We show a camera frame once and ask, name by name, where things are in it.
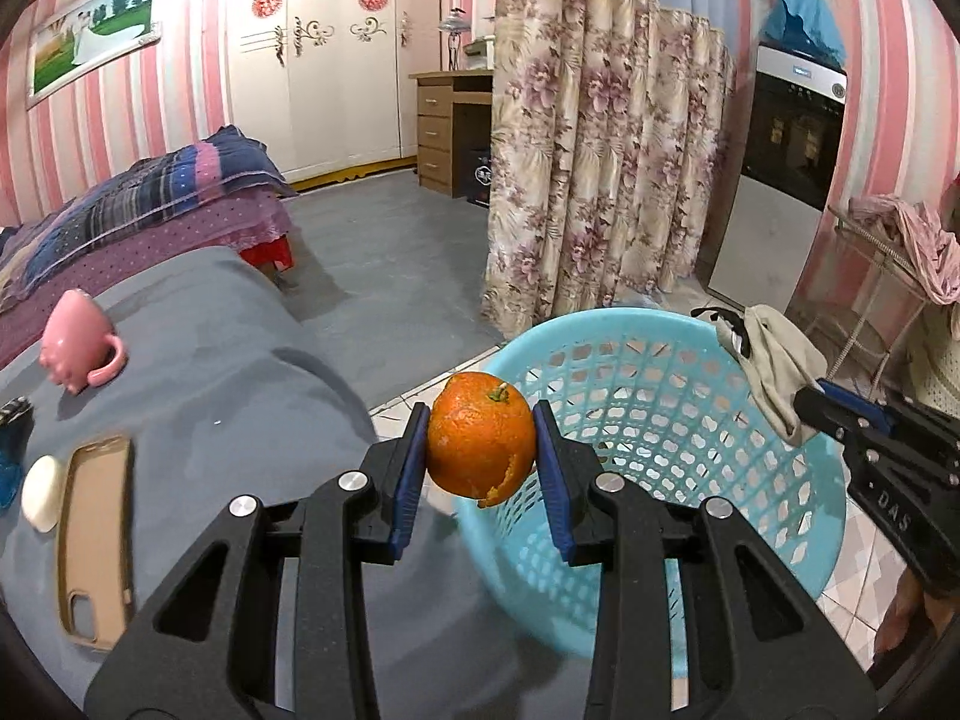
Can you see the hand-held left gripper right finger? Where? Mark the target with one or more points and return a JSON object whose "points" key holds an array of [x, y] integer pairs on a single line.
{"points": [[553, 484]]}

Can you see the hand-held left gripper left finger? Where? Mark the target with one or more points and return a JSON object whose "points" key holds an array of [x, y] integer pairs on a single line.
{"points": [[409, 469]]}

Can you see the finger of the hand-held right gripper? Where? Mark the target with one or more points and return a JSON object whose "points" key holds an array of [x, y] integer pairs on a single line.
{"points": [[862, 406], [829, 416]]}

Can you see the orange with peeling rind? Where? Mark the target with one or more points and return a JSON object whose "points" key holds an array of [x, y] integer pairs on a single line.
{"points": [[480, 439]]}

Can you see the light blue plastic basket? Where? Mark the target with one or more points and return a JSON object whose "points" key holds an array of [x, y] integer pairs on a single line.
{"points": [[600, 323]]}

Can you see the person's right hand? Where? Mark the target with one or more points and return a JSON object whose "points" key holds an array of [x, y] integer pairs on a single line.
{"points": [[904, 619]]}

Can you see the white knitted cloth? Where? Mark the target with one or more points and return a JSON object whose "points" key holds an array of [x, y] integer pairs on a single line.
{"points": [[937, 360]]}

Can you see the pink clothes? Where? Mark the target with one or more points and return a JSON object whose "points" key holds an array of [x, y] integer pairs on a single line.
{"points": [[915, 236]]}

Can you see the red bed base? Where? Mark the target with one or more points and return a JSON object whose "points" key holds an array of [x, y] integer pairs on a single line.
{"points": [[268, 253]]}

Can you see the black box under desk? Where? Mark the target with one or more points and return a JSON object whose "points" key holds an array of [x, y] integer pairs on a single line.
{"points": [[480, 176]]}

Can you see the beige phone case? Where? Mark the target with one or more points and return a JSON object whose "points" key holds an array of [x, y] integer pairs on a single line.
{"points": [[97, 532]]}

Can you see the floral curtain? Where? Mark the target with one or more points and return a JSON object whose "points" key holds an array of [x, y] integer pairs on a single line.
{"points": [[600, 165]]}

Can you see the purple dotted bedsheet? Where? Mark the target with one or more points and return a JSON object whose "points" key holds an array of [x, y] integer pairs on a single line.
{"points": [[187, 229]]}

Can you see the wooden desk with drawers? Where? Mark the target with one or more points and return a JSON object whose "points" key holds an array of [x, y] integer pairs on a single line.
{"points": [[439, 127]]}

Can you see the pink ceramic mug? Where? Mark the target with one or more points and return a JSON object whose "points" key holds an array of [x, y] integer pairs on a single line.
{"points": [[71, 337]]}

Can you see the white oval soap bar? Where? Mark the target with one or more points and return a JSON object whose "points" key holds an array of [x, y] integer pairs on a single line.
{"points": [[43, 495]]}

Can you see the blue plaid quilt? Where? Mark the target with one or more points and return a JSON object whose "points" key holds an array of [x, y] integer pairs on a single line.
{"points": [[150, 191]]}

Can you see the white wardrobe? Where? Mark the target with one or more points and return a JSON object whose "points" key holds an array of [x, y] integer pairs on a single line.
{"points": [[330, 90]]}

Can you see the blue cloth cover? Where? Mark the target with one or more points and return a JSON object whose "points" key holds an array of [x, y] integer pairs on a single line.
{"points": [[806, 22]]}

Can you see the table lamp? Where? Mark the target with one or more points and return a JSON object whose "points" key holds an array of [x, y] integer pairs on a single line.
{"points": [[454, 26]]}

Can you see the framed wall picture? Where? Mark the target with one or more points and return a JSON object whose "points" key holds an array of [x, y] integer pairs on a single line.
{"points": [[94, 34]]}

